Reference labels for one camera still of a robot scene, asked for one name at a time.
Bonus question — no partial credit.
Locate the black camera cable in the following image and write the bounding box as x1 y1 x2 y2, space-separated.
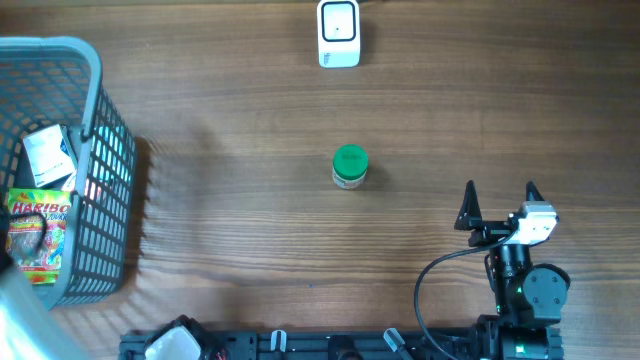
413 229 519 360
0 209 50 261

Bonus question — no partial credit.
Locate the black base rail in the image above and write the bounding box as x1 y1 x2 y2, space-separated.
118 314 565 360

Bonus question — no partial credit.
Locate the Haribo gummy worms bag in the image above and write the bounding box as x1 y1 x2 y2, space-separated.
6 188 71 285

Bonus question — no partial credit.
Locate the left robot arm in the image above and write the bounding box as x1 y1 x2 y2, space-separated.
1 250 90 359

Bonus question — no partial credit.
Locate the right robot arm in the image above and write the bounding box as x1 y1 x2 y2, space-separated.
454 181 571 360

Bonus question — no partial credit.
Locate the white barcode scanner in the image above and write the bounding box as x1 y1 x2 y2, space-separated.
316 0 361 68

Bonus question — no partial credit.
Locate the white blue paper box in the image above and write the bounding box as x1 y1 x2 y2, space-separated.
23 125 77 188

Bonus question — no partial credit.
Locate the grey plastic mesh basket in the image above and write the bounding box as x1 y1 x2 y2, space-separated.
1 37 138 309

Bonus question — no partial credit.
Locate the green lid jar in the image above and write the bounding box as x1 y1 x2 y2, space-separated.
332 144 369 190

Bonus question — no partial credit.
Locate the black right camera cable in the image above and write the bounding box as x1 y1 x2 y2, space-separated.
413 229 519 360

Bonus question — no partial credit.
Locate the black left camera cable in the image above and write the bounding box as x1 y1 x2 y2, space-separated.
0 209 50 261

